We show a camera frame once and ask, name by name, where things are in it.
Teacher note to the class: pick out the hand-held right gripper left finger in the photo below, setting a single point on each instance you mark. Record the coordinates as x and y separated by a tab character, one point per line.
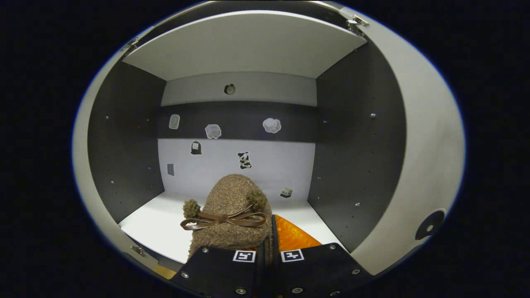
219	269

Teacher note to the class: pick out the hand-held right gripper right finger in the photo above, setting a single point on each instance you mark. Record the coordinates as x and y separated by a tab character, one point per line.
275	240

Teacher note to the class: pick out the brown fuzzy shoe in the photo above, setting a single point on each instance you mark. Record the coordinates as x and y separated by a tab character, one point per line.
232	194

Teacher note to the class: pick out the white shoe cabinet door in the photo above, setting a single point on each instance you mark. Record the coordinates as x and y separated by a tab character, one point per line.
83	174
430	145

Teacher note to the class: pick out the white shoe cabinet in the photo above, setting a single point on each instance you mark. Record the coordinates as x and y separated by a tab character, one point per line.
248	45

